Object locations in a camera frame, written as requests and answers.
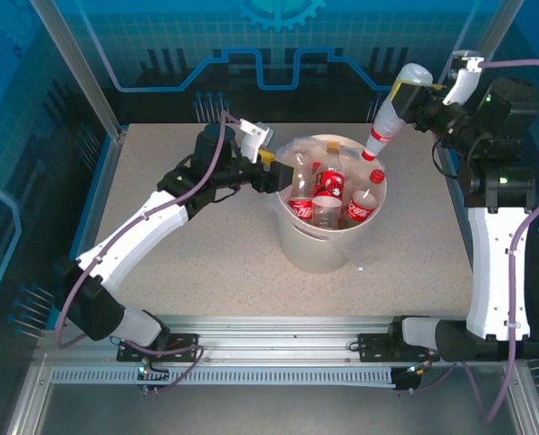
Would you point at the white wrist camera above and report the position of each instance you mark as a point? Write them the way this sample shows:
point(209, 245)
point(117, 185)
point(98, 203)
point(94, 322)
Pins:
point(255, 140)
point(466, 77)

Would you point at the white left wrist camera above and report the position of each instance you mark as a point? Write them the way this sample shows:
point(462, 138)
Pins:
point(255, 140)

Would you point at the clear cola bottle red label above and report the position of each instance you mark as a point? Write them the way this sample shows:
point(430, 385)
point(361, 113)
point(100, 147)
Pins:
point(359, 211)
point(301, 209)

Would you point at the grey metal base plate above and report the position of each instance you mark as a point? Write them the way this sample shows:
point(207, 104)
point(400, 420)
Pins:
point(273, 412)

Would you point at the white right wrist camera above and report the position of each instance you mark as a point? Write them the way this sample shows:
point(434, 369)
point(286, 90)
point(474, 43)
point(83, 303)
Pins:
point(466, 77)

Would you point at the milky bottle with red cap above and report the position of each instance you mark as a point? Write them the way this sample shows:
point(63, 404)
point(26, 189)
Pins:
point(387, 118)

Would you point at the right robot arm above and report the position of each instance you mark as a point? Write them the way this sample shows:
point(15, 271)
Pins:
point(491, 272)

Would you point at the aluminium frame post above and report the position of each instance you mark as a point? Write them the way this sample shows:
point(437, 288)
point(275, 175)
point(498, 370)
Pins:
point(493, 22)
point(88, 81)

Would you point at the black connector box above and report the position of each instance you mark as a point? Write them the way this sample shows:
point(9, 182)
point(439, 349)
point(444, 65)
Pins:
point(407, 380)
point(153, 378)

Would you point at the cream plastic bin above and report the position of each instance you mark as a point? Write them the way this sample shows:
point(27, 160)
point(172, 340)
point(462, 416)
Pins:
point(314, 254)

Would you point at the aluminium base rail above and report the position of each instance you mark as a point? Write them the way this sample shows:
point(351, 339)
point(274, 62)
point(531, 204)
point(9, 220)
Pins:
point(273, 344)

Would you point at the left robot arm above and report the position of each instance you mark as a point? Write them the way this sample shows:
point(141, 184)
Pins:
point(137, 240)

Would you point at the bottle with red graphic label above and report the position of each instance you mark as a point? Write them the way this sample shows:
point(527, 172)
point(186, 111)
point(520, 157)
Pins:
point(330, 183)

